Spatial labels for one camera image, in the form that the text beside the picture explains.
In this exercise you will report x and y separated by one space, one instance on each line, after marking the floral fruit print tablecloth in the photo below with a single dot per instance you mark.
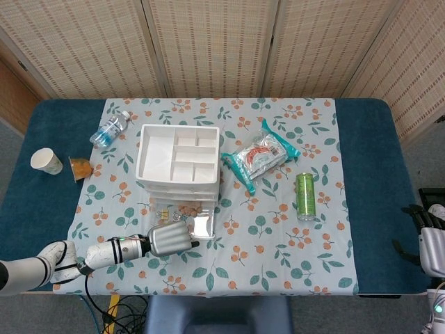
243 264

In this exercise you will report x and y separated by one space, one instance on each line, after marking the clear plastic drawer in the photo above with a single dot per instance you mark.
180 188
203 228
187 195

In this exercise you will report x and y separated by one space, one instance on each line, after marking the clear plastic water bottle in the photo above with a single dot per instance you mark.
107 131

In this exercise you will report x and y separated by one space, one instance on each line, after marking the green drink can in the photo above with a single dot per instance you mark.
306 196

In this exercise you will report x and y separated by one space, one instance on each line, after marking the gold binder clip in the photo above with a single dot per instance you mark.
162 214

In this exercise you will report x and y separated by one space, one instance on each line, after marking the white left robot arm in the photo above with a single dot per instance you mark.
107 252

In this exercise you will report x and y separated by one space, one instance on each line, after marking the white drawer organizer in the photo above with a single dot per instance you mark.
156 153

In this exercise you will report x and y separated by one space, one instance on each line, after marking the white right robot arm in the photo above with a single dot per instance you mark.
437 309

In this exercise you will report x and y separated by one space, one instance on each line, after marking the woven bamboo folding screen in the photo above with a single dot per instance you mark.
215 45

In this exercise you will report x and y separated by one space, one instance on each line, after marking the orange jelly cup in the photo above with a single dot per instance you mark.
81 167

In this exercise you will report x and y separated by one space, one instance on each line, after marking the dark teal table cover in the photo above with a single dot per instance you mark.
375 174

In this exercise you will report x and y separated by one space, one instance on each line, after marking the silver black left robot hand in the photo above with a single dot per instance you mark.
168 240

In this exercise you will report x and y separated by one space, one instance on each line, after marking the teal clear snack bag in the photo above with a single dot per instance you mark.
259 156

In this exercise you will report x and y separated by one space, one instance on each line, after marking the blue robot base seat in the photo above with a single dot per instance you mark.
215 313

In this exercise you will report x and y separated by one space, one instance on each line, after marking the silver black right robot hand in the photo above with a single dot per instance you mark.
434 247

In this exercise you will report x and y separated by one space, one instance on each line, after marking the black box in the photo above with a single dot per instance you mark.
429 193

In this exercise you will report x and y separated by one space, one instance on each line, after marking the white paper cup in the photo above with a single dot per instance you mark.
45 161

